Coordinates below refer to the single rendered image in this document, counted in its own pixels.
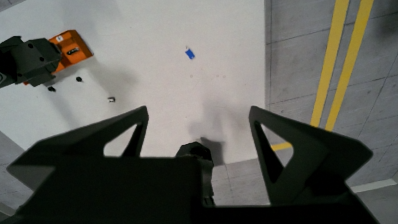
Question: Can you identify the orange rack of bins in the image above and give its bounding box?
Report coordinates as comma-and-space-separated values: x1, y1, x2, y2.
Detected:
48, 29, 92, 72

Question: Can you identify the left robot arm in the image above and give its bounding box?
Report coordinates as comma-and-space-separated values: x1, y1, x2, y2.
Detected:
0, 38, 62, 224

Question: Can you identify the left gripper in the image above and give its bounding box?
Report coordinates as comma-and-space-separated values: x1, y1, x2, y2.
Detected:
0, 36, 63, 87

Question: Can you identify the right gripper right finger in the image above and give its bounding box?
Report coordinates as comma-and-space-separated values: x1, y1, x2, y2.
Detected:
248, 105, 373, 205

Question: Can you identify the black aaa battery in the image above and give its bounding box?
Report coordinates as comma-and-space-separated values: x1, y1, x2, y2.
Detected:
66, 47, 80, 55

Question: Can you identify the blue usb stick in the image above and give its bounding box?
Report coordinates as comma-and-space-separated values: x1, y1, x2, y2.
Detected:
184, 47, 195, 59

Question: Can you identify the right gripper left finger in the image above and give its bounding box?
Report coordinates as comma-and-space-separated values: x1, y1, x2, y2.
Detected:
24, 105, 149, 156

